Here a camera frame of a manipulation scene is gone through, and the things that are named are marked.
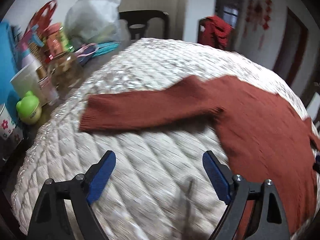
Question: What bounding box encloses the rust red knitted sweater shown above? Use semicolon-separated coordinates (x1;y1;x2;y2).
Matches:
80;75;319;234

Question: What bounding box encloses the floral paper cup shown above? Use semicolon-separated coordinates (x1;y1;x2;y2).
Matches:
0;103;16;140

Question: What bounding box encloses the white quilted bedspread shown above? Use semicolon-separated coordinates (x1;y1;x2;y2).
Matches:
11;38;308;239

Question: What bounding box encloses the green frog bottle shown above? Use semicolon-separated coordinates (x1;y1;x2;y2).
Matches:
16;90;42;125

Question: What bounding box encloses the glass jar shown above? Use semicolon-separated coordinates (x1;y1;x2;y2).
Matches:
48;51;82;93

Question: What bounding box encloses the blue bag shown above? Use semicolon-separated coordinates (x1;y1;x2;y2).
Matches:
0;22;20;121

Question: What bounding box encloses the pink bottle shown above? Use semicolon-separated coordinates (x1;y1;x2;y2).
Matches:
43;23;65;57

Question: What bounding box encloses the teal comb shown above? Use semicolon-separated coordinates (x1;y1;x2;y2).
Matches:
92;42;120;57

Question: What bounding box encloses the red garment on chair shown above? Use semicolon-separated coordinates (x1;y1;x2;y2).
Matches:
197;15;233;50

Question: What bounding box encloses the red gift bag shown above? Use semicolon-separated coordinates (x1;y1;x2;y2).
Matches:
24;0;57;36

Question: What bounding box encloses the white plastic bag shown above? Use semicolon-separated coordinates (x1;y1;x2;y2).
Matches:
63;0;121;43

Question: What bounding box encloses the black chair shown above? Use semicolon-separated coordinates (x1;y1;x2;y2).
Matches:
119;9;170;40

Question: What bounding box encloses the red wall decoration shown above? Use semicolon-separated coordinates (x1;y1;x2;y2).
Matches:
242;0;273;50

